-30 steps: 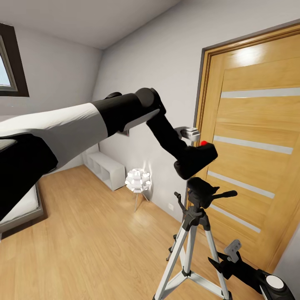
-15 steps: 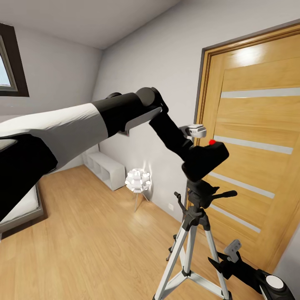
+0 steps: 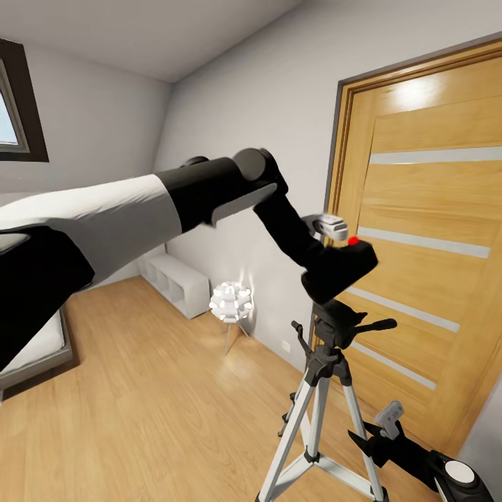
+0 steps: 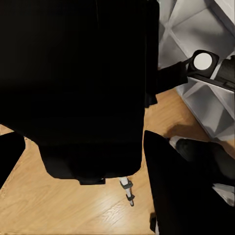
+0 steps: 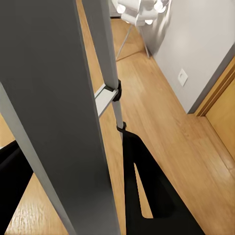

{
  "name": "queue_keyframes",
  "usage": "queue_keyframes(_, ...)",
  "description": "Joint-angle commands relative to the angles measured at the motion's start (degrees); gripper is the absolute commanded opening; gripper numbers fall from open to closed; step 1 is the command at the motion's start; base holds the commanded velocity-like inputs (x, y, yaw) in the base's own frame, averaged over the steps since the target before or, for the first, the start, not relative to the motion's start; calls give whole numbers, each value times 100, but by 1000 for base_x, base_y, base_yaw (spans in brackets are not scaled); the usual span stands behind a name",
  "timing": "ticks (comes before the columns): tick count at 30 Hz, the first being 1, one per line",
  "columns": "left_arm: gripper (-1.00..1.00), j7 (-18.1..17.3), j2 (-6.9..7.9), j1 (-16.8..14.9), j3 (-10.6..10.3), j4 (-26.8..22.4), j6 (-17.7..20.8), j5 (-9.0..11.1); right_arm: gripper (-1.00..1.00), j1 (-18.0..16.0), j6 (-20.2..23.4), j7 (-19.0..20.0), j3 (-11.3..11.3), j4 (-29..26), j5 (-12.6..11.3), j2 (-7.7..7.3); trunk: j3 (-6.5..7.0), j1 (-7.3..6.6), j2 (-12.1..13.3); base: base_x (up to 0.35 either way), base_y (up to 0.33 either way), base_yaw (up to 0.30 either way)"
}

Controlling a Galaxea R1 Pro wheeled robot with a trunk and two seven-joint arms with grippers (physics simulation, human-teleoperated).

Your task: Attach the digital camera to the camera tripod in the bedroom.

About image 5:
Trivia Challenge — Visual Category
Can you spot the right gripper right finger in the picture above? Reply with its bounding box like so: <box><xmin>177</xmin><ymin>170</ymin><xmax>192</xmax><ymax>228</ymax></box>
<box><xmin>122</xmin><ymin>130</ymin><xmax>206</xmax><ymax>235</ymax></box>

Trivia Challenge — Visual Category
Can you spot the camera tripod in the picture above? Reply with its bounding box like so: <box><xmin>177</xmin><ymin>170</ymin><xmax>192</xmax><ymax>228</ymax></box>
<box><xmin>0</xmin><ymin>0</ymin><xmax>126</xmax><ymax>235</ymax></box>

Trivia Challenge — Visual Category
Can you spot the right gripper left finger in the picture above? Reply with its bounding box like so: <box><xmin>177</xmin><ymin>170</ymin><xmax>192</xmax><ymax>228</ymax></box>
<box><xmin>0</xmin><ymin>140</ymin><xmax>34</xmax><ymax>235</ymax></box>

